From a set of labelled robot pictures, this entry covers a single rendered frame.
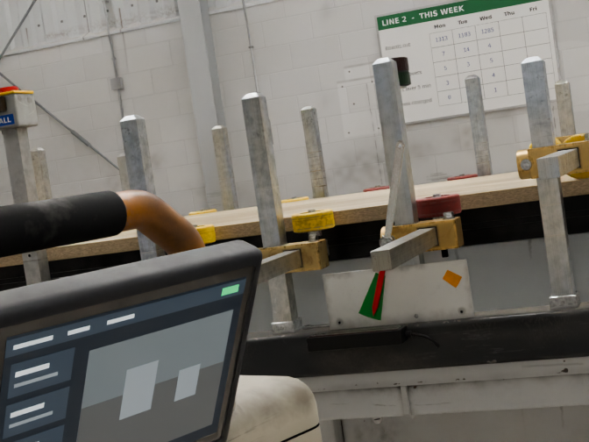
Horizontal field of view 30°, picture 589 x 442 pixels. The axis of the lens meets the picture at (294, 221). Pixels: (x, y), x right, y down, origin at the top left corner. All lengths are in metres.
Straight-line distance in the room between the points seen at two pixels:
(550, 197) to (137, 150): 0.76
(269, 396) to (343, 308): 0.99
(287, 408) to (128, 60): 9.30
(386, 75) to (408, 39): 7.36
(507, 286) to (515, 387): 0.24
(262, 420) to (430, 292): 0.98
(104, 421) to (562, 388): 1.25
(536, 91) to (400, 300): 0.42
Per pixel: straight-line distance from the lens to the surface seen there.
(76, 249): 2.36
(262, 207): 1.99
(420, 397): 1.99
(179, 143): 9.99
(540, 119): 1.86
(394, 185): 1.85
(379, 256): 1.60
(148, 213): 0.89
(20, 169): 2.22
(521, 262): 2.10
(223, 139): 3.20
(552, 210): 1.86
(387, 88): 1.91
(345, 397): 2.02
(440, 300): 1.91
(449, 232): 1.88
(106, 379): 0.77
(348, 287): 1.94
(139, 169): 2.08
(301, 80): 9.54
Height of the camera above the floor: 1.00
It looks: 3 degrees down
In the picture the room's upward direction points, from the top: 8 degrees counter-clockwise
